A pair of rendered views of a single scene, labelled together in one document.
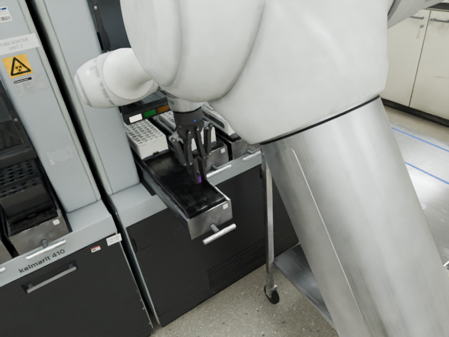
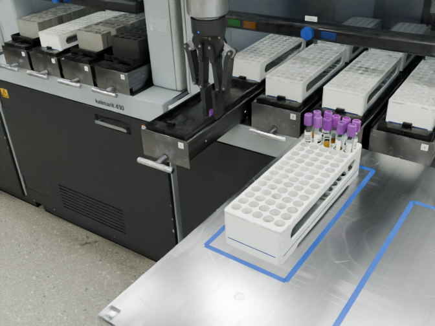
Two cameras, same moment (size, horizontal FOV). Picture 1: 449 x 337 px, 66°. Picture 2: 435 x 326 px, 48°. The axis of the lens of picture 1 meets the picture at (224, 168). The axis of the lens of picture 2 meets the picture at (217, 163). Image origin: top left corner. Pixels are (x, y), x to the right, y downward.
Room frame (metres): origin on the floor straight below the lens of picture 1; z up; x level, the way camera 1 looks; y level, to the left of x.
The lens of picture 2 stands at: (0.38, -0.88, 1.32)
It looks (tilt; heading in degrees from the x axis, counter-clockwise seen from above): 31 degrees down; 64
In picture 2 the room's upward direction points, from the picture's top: 3 degrees counter-clockwise
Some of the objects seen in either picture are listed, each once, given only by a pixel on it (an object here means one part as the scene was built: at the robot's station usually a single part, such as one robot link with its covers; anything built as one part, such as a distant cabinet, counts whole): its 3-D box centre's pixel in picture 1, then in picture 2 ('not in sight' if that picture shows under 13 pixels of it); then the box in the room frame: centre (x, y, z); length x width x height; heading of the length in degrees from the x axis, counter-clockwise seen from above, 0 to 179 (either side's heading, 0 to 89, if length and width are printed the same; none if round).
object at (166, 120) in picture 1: (183, 126); (307, 72); (1.14, 0.13, 0.83); 0.30 x 0.10 x 0.06; 29
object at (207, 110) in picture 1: (218, 112); (363, 82); (1.22, 0.00, 0.83); 0.30 x 0.10 x 0.06; 29
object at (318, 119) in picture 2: not in sight; (317, 143); (0.88, -0.26, 0.88); 0.02 x 0.02 x 0.11
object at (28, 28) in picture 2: not in sight; (30, 28); (0.56, 0.96, 0.85); 0.12 x 0.02 x 0.06; 120
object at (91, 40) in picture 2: not in sight; (92, 40); (0.71, 0.70, 0.85); 0.12 x 0.02 x 0.06; 120
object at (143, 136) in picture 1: (137, 133); (269, 55); (1.13, 0.30, 0.83); 0.30 x 0.10 x 0.06; 29
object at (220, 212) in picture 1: (161, 166); (237, 94); (0.97, 0.21, 0.78); 0.73 x 0.14 x 0.09; 29
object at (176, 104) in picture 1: (184, 96); (207, 2); (0.83, 0.08, 1.07); 0.09 x 0.09 x 0.06
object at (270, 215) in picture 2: not in sight; (298, 189); (0.79, -0.33, 0.85); 0.30 x 0.10 x 0.06; 27
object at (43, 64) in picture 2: not in sight; (111, 35); (0.84, 0.95, 0.78); 0.73 x 0.14 x 0.09; 29
